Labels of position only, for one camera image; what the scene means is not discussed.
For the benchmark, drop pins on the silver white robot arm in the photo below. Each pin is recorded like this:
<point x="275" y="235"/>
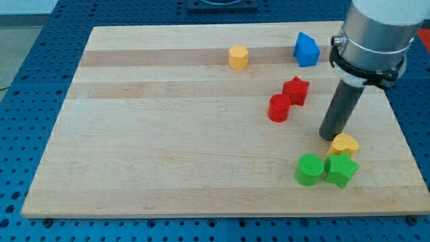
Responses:
<point x="371" y="46"/>

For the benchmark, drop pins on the red circle block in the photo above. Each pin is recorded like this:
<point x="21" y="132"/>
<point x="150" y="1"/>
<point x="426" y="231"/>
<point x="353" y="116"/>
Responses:
<point x="279" y="107"/>

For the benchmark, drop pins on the yellow hexagon block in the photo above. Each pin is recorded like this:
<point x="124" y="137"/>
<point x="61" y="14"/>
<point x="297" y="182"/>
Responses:
<point x="238" y="57"/>

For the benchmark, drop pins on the green circle block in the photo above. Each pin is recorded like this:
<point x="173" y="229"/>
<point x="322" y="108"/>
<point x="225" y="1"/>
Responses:
<point x="309" y="169"/>

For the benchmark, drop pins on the wooden board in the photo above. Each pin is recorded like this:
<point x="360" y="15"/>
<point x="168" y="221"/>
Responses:
<point x="156" y="124"/>

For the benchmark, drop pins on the red star block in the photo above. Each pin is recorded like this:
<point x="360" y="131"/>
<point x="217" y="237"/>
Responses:
<point x="297" y="90"/>

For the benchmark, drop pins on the blue house-shaped block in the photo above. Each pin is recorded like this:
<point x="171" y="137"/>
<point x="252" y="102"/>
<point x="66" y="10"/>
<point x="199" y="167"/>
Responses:
<point x="306" y="51"/>

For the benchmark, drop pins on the yellow heart block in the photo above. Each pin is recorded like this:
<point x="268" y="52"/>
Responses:
<point x="343" y="143"/>

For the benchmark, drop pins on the green star block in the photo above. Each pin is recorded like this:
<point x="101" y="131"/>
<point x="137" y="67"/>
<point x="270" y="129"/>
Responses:
<point x="340" y="169"/>

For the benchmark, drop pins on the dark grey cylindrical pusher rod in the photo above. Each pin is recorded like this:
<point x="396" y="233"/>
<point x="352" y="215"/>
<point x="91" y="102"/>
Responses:
<point x="340" y="109"/>

